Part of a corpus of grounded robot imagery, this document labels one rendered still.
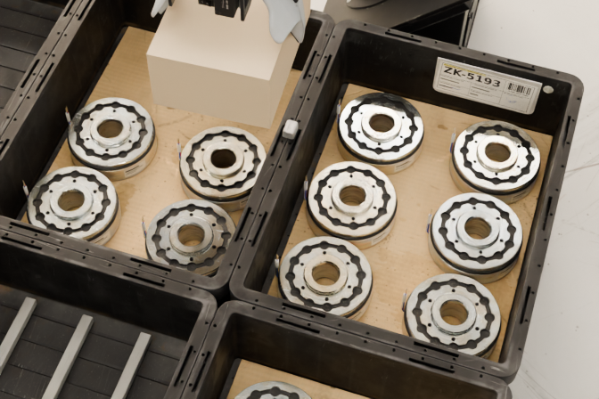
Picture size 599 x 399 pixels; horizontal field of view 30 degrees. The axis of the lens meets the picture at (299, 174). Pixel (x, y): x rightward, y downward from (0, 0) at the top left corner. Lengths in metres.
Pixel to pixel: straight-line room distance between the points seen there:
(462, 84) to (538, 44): 0.33
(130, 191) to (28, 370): 0.24
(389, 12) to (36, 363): 0.63
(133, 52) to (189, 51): 0.40
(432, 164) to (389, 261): 0.15
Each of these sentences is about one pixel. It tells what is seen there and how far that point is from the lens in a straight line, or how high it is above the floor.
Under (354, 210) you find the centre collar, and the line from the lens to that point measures 1.26.
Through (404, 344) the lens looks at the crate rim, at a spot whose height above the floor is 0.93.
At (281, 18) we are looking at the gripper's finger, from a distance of 1.05.
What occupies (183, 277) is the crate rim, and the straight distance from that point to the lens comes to 1.14.
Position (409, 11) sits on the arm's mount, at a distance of 1.44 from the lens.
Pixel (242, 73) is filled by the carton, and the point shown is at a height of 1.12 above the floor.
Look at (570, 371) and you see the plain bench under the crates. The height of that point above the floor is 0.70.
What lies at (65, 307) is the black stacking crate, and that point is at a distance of 1.26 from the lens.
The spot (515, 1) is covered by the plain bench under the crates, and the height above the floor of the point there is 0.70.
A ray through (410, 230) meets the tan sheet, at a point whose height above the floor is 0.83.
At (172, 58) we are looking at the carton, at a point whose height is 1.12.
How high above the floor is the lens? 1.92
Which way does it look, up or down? 55 degrees down
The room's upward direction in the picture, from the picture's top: 1 degrees clockwise
